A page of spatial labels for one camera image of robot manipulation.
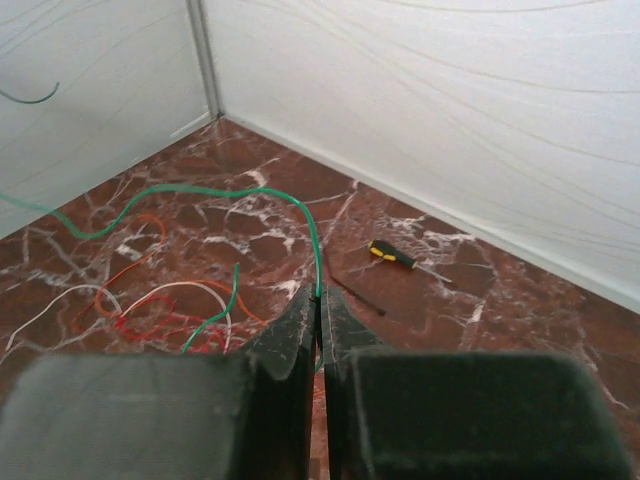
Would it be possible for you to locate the red wire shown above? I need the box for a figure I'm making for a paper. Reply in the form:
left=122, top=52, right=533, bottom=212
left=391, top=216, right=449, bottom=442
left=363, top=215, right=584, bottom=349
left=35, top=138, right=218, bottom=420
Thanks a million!
left=114, top=295, right=246, bottom=354

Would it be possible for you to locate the black zip tie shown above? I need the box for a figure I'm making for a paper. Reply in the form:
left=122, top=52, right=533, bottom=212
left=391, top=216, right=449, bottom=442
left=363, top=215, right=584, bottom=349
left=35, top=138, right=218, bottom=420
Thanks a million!
left=326, top=259, right=386, bottom=317

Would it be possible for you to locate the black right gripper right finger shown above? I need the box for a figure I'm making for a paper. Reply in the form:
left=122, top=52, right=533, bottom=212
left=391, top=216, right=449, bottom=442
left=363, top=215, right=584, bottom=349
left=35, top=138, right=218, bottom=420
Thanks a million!
left=319, top=287, right=633, bottom=479

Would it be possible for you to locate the white wire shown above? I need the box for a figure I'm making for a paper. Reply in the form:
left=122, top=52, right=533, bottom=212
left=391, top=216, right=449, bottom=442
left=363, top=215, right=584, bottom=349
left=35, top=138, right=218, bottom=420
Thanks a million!
left=5, top=280, right=234, bottom=354

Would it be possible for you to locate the orange wire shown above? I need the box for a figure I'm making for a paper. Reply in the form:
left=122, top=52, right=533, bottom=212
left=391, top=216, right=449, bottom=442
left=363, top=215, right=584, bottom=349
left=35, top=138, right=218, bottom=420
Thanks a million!
left=72, top=213, right=269, bottom=334

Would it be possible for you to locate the yellow black screwdriver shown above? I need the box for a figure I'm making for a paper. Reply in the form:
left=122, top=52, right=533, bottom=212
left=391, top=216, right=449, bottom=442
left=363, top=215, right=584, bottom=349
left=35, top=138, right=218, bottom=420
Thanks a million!
left=368, top=239, right=453, bottom=284

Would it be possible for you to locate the green wire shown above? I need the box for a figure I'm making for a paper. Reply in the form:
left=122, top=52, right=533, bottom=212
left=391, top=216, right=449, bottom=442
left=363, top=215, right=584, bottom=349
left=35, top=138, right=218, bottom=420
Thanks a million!
left=0, top=82, right=329, bottom=374

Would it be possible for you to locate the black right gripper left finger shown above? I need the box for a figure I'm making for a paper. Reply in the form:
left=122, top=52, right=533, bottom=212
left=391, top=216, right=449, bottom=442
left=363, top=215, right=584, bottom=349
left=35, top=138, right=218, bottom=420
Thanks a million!
left=1, top=287, right=316, bottom=479

